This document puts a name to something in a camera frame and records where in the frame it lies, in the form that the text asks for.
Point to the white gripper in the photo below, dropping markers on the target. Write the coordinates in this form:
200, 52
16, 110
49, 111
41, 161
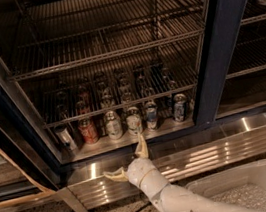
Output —
139, 172

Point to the green white 7up can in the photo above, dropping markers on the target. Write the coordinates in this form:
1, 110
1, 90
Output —
113, 125

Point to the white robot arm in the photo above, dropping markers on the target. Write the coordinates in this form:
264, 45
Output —
165, 196

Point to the stainless fridge base grille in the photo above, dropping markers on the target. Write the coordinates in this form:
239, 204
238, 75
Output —
85, 187

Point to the red cola can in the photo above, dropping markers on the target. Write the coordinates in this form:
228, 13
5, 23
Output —
88, 131

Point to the blue white can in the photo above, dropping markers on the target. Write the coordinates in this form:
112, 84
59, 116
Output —
151, 115

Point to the silver can far left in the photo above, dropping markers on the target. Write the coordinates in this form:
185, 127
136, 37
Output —
65, 137

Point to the dark blue can right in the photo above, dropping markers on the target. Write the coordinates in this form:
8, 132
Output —
179, 107

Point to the open fridge door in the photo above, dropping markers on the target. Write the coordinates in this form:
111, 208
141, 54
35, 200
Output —
25, 179

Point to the dark blue fridge pillar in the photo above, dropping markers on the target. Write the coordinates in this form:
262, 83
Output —
221, 31

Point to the clear plastic bin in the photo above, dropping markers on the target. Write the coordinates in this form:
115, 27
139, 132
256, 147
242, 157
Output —
244, 185

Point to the lower wire shelf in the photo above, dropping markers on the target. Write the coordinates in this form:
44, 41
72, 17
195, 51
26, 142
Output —
119, 82

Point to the upper wire shelf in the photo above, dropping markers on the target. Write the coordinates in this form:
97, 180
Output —
61, 34

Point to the right compartment wire shelf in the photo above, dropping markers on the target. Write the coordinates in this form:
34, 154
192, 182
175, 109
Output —
250, 49

